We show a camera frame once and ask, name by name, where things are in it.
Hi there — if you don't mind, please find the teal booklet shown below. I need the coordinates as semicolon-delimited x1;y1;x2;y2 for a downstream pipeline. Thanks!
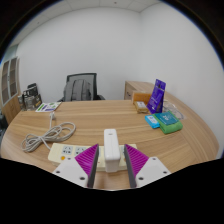
154;110;179;126

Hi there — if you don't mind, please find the white and green leaflet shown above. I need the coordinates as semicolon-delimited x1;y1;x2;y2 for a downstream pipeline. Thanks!
35;101;63;113

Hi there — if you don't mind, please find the small brown labelled box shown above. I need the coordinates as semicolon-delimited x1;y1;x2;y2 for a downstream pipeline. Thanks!
134;100;150;114

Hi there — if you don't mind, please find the grey backpack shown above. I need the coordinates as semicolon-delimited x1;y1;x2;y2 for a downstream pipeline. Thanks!
63;79;93;102

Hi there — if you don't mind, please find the cream power strip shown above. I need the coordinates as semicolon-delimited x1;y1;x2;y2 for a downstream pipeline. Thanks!
47;142;138;172

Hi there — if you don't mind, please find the wooden side cabinet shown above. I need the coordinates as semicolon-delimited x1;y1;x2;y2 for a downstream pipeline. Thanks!
123;80;158;101

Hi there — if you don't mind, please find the wooden glass-door shelf unit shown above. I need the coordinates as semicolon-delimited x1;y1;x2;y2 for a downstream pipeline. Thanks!
0;56;23;125

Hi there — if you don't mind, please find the small blue packet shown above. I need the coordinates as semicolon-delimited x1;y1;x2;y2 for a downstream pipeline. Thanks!
144;114;161;130

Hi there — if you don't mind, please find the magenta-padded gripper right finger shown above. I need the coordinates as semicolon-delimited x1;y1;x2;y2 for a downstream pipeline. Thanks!
123;143;172;189

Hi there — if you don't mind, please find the purple stand-up pouch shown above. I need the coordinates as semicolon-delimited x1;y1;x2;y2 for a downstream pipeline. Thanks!
146;78;167;115

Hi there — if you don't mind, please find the clear plastic bag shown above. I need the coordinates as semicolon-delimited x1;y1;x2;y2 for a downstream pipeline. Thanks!
162;101;186;121

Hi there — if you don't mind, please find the white charger block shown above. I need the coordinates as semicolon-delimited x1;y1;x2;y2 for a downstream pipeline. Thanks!
103;128;121;174

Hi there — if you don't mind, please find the white coiled power cable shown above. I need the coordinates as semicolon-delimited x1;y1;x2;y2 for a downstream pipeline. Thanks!
21;111;77;154

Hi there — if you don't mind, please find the black mesh office chair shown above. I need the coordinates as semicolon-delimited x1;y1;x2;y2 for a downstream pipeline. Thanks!
57;72;106;103

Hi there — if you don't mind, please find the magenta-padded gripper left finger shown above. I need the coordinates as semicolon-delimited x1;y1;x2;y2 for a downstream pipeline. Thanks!
52;143;100;189

